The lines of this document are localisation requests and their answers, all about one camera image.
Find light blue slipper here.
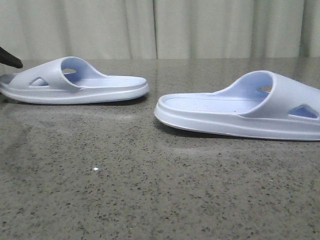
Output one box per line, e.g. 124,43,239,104
154,70,320,141
0,56,149,105

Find pale green curtain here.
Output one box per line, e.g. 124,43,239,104
0,0,320,60

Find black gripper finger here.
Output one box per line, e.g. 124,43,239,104
0,47,23,69

